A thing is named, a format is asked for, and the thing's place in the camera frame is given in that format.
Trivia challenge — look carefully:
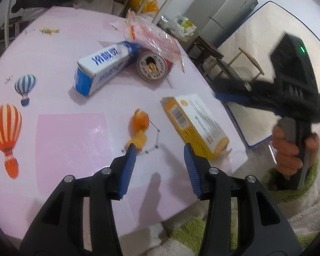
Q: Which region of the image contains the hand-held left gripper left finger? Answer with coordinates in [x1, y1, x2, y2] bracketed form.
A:
[19, 143, 137, 256]

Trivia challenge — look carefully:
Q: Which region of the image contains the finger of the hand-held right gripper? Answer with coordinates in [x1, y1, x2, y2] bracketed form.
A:
[212, 78, 253, 104]

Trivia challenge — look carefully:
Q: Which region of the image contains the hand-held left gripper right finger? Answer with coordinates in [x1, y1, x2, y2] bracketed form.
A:
[183, 143, 302, 256]

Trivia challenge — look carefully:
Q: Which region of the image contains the orange peel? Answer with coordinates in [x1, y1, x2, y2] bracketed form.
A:
[127, 109, 150, 151]

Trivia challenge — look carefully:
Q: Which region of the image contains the yellow white carton box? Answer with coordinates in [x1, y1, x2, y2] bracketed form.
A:
[160, 93, 230, 160]

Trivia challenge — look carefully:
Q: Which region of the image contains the tin can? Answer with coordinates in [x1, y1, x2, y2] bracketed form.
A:
[137, 53, 174, 82]

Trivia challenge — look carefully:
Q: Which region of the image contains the clear red print plastic wrapper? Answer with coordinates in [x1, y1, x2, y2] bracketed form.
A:
[109, 9, 186, 74]

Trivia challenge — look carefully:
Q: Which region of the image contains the blue white carton box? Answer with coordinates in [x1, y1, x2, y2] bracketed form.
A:
[73, 47, 135, 98]

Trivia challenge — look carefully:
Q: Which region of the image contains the person's right forearm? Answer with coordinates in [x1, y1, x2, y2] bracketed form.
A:
[263, 160, 319, 203]

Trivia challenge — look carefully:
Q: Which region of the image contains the person's right hand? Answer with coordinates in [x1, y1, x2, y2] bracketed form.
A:
[272, 124, 320, 177]

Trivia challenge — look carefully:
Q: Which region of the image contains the wooden chair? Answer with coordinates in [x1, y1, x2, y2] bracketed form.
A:
[203, 47, 264, 80]

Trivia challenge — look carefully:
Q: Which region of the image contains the dark wooden stool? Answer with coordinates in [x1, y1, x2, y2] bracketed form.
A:
[185, 35, 224, 71]

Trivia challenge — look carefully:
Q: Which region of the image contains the green white carton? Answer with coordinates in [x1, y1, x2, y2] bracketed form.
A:
[181, 19, 196, 30]

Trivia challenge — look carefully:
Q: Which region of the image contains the grey refrigerator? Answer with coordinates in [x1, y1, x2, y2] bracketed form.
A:
[183, 0, 259, 49]

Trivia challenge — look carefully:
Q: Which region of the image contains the cardboard box of waste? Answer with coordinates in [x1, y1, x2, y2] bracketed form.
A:
[157, 15, 198, 41]

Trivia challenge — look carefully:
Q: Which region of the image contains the yellow plastic bag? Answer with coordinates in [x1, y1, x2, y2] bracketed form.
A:
[129, 0, 159, 19]

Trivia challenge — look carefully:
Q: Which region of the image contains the beige cushion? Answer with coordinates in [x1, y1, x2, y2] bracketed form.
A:
[75, 0, 115, 10]

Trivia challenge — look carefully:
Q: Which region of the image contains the black cloth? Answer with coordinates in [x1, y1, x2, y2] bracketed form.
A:
[11, 0, 72, 13]

